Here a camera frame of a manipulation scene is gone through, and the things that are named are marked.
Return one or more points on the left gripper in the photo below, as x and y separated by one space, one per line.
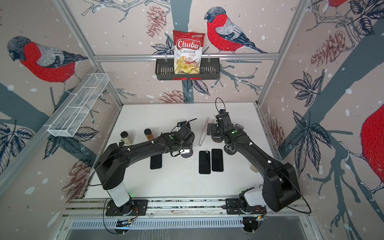
189 144

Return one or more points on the Chuba cassava chips bag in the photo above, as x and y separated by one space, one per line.
188 50

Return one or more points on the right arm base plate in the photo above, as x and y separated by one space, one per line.
243 207

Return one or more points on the black wire wall basket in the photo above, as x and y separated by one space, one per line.
209 70

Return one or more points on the orange spice jar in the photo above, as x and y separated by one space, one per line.
149 135

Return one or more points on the aluminium rail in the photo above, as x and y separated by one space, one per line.
180 208

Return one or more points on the white mesh wall basket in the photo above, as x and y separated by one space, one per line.
80 103

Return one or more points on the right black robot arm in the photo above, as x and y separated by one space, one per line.
280 186

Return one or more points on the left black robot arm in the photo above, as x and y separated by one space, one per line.
112 164

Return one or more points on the black phone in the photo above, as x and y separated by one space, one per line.
156 162
217 160
204 162

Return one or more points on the pale spice jar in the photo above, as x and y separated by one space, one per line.
127 138

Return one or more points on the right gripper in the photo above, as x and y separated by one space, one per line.
213 127

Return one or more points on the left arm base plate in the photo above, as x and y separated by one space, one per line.
131 208

